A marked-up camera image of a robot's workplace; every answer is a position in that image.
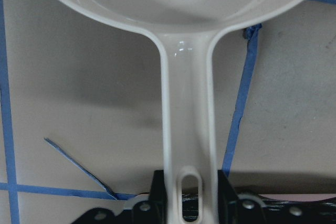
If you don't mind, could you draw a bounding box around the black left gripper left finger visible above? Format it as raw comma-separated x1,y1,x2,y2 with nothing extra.
131,170,167,224

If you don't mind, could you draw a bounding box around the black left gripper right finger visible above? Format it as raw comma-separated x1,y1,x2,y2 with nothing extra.
217,170,265,223

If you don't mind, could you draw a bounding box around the beige plastic dustpan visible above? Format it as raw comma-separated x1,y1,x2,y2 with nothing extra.
59,0,303,223

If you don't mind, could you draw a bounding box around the bin with black trash bag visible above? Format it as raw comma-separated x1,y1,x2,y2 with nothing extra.
178,192,335,223

